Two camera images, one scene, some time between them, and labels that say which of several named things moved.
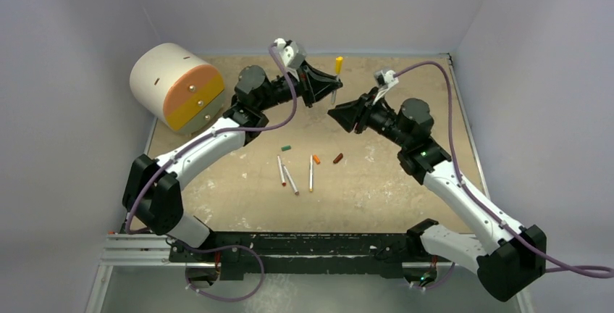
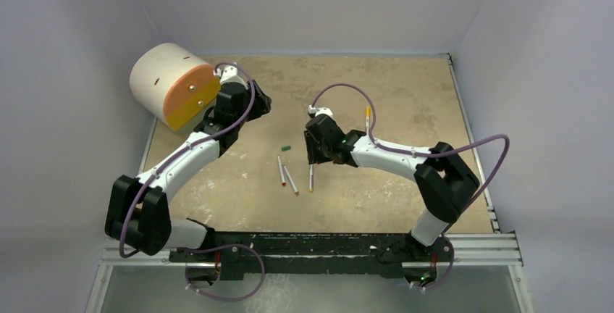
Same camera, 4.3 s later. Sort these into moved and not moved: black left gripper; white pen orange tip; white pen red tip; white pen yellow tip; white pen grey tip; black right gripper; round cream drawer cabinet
Moved: black left gripper; white pen yellow tip; black right gripper
Not moved: round cream drawer cabinet; white pen red tip; white pen orange tip; white pen grey tip
